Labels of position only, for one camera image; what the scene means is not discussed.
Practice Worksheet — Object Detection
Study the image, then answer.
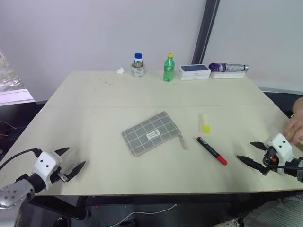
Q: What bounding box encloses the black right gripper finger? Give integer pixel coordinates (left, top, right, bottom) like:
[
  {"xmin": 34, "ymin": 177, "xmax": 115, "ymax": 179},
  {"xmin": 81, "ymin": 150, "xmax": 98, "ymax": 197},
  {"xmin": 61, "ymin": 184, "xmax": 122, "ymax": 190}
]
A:
[
  {"xmin": 236, "ymin": 155, "xmax": 271, "ymax": 176},
  {"xmin": 249, "ymin": 141, "xmax": 268, "ymax": 150}
]

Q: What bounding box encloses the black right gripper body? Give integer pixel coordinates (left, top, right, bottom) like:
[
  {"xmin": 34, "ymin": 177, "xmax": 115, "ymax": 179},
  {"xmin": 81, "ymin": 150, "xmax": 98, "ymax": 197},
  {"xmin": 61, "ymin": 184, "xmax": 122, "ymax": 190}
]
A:
[{"xmin": 261, "ymin": 146, "xmax": 279, "ymax": 171}]

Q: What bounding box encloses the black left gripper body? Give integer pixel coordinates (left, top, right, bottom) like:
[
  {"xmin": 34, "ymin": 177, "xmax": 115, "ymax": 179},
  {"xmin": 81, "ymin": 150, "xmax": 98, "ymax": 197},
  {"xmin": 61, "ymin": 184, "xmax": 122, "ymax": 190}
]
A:
[{"xmin": 50, "ymin": 166, "xmax": 70, "ymax": 184}]

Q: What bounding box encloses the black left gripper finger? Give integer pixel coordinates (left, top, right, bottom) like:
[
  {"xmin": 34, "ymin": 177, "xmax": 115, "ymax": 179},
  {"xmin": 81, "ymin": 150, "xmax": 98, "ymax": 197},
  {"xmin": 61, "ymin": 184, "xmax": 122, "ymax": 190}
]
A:
[
  {"xmin": 66, "ymin": 161, "xmax": 87, "ymax": 183},
  {"xmin": 53, "ymin": 147, "xmax": 71, "ymax": 157}
]

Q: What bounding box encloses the grey checked pouch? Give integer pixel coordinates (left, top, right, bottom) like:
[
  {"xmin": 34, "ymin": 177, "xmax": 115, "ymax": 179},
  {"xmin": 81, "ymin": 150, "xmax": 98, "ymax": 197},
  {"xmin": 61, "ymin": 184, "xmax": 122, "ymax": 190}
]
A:
[{"xmin": 121, "ymin": 111, "xmax": 189, "ymax": 158}]

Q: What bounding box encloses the person's bare hand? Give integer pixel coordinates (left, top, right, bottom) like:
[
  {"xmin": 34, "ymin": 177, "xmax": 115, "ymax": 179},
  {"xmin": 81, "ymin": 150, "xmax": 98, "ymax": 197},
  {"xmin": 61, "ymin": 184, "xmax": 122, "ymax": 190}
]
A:
[{"xmin": 282, "ymin": 115, "xmax": 303, "ymax": 146}]

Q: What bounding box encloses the red and black marker pen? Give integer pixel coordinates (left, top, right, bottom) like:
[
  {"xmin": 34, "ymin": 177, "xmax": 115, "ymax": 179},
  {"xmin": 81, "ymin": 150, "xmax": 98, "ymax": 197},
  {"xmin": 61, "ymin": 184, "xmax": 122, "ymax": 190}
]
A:
[{"xmin": 196, "ymin": 136, "xmax": 228, "ymax": 166}]

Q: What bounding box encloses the person's striped trouser leg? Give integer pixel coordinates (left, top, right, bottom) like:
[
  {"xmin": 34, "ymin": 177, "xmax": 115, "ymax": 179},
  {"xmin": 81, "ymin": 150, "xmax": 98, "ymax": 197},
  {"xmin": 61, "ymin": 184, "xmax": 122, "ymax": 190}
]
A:
[{"xmin": 243, "ymin": 192, "xmax": 303, "ymax": 227}]

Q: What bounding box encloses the white window ledge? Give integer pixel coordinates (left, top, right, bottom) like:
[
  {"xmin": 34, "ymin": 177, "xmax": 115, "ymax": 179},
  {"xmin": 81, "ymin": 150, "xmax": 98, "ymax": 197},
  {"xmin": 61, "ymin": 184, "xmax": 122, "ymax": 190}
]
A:
[{"xmin": 0, "ymin": 87, "xmax": 36, "ymax": 106}]

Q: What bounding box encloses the flat white box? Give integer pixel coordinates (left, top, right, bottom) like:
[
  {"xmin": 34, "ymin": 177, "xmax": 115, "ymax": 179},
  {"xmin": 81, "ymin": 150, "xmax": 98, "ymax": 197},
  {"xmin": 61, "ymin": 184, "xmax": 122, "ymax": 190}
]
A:
[{"xmin": 210, "ymin": 70, "xmax": 246, "ymax": 79}]

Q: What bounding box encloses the purple folded umbrella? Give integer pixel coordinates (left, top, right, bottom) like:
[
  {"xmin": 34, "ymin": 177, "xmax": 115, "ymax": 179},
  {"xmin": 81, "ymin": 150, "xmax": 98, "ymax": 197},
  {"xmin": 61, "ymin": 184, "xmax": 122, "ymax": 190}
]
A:
[{"xmin": 208, "ymin": 62, "xmax": 250, "ymax": 73}]

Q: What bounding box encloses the crinkled clear plastic sheet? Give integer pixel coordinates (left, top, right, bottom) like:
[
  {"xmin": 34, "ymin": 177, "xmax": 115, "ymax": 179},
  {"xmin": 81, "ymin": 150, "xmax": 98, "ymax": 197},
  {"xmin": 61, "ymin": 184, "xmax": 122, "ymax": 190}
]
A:
[{"xmin": 0, "ymin": 48, "xmax": 25, "ymax": 93}]

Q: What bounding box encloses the white phone box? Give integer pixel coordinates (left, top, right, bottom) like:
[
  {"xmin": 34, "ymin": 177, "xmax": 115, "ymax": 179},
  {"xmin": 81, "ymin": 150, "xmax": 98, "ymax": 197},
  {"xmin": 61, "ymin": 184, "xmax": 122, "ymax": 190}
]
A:
[{"xmin": 178, "ymin": 63, "xmax": 212, "ymax": 81}]

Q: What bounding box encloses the white adhesive tape roll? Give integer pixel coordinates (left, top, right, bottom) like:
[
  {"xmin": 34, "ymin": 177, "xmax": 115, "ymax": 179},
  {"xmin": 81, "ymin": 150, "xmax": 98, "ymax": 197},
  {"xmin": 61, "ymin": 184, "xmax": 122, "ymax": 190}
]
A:
[{"xmin": 130, "ymin": 61, "xmax": 146, "ymax": 78}]

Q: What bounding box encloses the green plastic soda bottle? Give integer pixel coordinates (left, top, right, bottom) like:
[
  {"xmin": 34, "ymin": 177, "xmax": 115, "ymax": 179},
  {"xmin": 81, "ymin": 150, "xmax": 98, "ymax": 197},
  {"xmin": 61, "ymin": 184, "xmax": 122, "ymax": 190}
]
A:
[{"xmin": 163, "ymin": 52, "xmax": 176, "ymax": 82}]

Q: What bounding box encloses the small white blue-capped bottle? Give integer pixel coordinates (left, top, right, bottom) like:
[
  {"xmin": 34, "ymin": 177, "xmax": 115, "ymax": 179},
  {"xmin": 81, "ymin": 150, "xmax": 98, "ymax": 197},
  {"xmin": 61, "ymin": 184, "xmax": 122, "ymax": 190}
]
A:
[{"xmin": 133, "ymin": 52, "xmax": 143, "ymax": 69}]

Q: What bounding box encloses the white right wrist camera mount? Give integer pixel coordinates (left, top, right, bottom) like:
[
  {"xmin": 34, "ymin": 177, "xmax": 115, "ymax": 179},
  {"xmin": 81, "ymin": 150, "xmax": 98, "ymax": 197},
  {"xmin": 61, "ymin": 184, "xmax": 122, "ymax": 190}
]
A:
[{"xmin": 264, "ymin": 133, "xmax": 294, "ymax": 165}]

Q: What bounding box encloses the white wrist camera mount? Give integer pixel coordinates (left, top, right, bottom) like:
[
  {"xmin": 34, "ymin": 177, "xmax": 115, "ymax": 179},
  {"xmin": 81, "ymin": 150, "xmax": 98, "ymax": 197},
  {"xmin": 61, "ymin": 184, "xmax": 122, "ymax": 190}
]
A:
[
  {"xmin": 32, "ymin": 151, "xmax": 63, "ymax": 191},
  {"xmin": 264, "ymin": 133, "xmax": 294, "ymax": 165}
]

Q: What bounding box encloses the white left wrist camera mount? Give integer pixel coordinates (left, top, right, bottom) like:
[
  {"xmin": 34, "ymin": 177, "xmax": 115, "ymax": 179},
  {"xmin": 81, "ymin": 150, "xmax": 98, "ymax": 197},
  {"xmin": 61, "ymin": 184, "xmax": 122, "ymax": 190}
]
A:
[{"xmin": 32, "ymin": 151, "xmax": 63, "ymax": 191}]

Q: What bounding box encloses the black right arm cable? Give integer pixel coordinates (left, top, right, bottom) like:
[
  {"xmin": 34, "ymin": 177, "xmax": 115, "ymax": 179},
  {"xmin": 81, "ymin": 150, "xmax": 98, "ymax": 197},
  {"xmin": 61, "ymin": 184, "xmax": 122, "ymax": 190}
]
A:
[{"xmin": 264, "ymin": 157, "xmax": 303, "ymax": 170}]

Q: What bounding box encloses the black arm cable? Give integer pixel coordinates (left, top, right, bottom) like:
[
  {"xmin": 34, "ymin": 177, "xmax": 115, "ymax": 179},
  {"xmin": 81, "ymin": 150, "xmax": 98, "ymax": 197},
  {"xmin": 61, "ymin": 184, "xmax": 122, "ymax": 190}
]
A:
[
  {"xmin": 0, "ymin": 148, "xmax": 41, "ymax": 171},
  {"xmin": 264, "ymin": 157, "xmax": 303, "ymax": 170}
]

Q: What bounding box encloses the black table frame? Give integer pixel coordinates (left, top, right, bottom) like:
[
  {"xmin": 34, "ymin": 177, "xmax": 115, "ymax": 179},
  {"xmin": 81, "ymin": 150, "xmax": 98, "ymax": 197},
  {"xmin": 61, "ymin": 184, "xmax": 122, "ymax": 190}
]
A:
[{"xmin": 27, "ymin": 195, "xmax": 92, "ymax": 221}]

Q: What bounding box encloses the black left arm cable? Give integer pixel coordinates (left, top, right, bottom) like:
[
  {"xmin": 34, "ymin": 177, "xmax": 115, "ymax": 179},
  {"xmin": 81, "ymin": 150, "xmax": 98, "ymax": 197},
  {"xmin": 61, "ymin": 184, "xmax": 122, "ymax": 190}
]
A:
[{"xmin": 0, "ymin": 148, "xmax": 41, "ymax": 171}]

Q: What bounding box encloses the thin white cable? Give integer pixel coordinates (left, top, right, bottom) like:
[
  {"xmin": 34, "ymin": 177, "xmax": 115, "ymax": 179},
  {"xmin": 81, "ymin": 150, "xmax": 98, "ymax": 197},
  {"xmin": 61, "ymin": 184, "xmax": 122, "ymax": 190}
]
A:
[{"xmin": 113, "ymin": 203, "xmax": 178, "ymax": 227}]

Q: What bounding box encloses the dark metal wall post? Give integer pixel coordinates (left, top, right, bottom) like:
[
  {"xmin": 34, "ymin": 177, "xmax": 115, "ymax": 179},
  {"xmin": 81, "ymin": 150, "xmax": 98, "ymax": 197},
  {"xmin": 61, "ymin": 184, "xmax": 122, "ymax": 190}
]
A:
[{"xmin": 190, "ymin": 0, "xmax": 221, "ymax": 65}]

